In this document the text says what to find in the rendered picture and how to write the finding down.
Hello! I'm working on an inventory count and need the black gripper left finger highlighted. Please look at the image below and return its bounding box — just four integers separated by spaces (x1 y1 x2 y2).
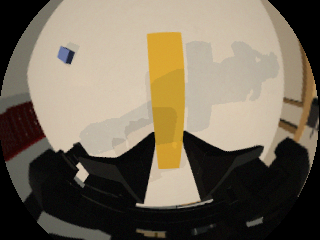
79 132 155 204

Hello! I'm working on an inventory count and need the blue rectangular block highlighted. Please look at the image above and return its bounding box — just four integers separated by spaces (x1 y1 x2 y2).
57 45 75 64

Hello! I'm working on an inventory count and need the yellow bar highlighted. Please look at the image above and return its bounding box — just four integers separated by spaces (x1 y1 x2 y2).
147 32 185 169

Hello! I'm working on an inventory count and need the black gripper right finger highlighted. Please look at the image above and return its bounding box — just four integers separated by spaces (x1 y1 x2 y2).
183 131 264 201

